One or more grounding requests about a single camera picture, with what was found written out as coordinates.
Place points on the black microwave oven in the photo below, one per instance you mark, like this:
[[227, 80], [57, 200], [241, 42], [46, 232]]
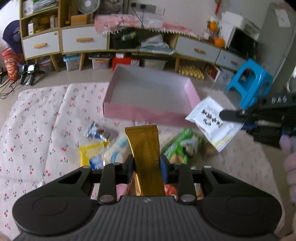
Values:
[[242, 44]]

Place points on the orange fruit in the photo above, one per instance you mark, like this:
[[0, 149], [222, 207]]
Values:
[[219, 42], [212, 26]]

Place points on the blue silver chocolate packet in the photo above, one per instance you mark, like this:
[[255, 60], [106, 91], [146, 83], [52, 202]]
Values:
[[102, 133]]

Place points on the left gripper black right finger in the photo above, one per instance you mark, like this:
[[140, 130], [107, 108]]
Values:
[[178, 181]]

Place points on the white desk fan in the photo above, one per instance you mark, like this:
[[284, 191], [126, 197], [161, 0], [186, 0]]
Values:
[[88, 6]]

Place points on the yellow biscuit packet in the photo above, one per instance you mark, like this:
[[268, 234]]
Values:
[[91, 155]]

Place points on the green cracker packet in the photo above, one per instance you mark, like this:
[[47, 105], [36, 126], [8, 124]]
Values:
[[183, 148]]

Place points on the red monkey paper bag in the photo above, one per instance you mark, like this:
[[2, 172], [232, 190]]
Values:
[[12, 62]]

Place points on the blue lid storage bin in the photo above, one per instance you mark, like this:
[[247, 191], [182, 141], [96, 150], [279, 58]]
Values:
[[72, 61]]

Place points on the pink cardboard box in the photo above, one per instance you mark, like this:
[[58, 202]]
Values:
[[150, 96]]

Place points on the lower orange fruit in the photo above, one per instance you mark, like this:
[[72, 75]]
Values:
[[219, 42]]

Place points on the right hand purple glove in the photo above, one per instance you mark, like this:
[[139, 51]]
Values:
[[287, 144]]

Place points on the red shoe box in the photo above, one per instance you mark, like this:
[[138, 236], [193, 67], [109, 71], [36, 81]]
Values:
[[124, 61]]

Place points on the yellow egg tray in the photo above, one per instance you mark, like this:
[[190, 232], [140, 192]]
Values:
[[191, 71]]

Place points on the cherry print white blanket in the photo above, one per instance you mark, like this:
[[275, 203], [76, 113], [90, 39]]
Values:
[[41, 137]]

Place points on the wooden white drawer cabinet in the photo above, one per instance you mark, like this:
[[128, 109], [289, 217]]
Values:
[[84, 39]]

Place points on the clear orange handle bin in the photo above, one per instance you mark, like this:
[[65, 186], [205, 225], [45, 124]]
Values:
[[100, 60]]

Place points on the gold foil snack bar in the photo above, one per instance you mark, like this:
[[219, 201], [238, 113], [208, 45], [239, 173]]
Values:
[[144, 144]]

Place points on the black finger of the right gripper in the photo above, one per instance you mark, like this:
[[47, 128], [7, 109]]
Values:
[[238, 116]]

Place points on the white blue rice cracker packet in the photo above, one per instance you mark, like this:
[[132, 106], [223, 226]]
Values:
[[117, 153]]

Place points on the upper orange fruit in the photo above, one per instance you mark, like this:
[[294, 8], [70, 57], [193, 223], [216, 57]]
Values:
[[212, 26]]

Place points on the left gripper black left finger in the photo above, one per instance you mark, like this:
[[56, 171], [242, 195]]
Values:
[[113, 175]]

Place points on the white snack packet black text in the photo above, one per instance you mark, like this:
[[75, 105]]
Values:
[[218, 132]]

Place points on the pink fringed cloth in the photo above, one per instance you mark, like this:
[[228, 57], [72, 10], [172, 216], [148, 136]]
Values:
[[106, 24]]

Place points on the blue plastic stool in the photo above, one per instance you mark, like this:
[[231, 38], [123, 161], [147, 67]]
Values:
[[251, 81]]

